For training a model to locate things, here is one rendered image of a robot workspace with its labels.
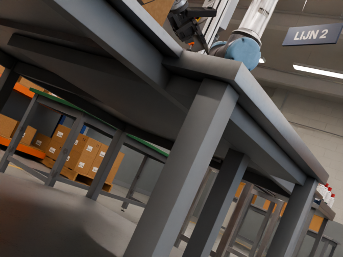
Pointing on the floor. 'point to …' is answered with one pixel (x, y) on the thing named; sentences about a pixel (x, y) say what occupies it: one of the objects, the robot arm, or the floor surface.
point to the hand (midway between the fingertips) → (204, 47)
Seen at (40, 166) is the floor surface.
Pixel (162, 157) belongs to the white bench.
